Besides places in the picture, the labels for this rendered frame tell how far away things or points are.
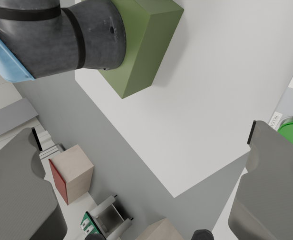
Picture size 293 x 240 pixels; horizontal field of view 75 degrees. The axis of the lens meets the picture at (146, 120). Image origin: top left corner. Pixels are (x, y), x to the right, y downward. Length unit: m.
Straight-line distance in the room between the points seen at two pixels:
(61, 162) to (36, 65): 4.43
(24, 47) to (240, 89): 0.38
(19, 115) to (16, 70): 7.37
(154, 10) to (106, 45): 0.11
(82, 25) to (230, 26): 0.27
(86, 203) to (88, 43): 6.54
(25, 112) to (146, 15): 7.45
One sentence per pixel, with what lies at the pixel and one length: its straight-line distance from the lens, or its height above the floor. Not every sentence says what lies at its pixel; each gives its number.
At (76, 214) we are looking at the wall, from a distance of 6.77.
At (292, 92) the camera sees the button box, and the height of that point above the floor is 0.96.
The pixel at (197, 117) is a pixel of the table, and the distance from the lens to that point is 0.50.
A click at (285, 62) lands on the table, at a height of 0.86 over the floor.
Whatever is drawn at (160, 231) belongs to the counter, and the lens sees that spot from 3.16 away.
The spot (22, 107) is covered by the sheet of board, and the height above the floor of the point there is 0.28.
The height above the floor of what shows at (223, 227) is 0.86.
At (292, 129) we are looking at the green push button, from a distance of 0.30.
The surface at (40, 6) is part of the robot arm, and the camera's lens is 0.35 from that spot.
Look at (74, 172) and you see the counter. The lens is 4.66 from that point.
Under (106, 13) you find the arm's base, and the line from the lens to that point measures 0.43.
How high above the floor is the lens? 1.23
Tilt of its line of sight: 35 degrees down
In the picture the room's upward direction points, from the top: 121 degrees counter-clockwise
